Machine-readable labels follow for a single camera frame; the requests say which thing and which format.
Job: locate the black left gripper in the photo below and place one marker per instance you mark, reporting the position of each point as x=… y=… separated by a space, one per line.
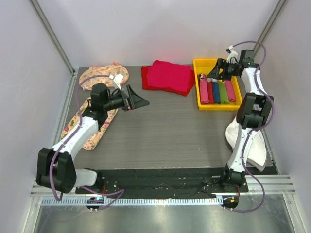
x=135 y=101

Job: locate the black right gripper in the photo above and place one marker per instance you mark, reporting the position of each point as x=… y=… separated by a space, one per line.
x=220 y=64

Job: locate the pink paper napkin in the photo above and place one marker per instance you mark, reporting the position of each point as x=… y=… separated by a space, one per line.
x=204 y=99

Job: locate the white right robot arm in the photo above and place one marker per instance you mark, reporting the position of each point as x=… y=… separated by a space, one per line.
x=252 y=115

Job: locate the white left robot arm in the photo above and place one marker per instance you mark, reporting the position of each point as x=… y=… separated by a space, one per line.
x=55 y=166

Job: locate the red napkin cutlery roll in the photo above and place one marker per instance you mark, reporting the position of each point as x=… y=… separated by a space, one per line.
x=210 y=92

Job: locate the blue napkin cutlery roll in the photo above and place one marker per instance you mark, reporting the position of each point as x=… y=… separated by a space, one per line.
x=216 y=93

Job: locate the yellow plastic bin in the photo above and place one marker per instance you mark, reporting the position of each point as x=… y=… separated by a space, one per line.
x=205 y=66

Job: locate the floral fabric pouch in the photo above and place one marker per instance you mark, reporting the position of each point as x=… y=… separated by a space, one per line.
x=103 y=74

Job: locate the stack of red napkins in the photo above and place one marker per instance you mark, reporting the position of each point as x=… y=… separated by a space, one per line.
x=169 y=77

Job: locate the floral pattern tray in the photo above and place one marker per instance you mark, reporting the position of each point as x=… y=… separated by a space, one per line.
x=92 y=142

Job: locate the white cloth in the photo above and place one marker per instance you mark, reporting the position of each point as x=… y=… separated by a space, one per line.
x=257 y=156

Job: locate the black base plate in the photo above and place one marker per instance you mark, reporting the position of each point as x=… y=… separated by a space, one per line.
x=166 y=172

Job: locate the aluminium frame rail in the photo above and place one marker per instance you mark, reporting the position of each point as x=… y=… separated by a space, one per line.
x=193 y=187

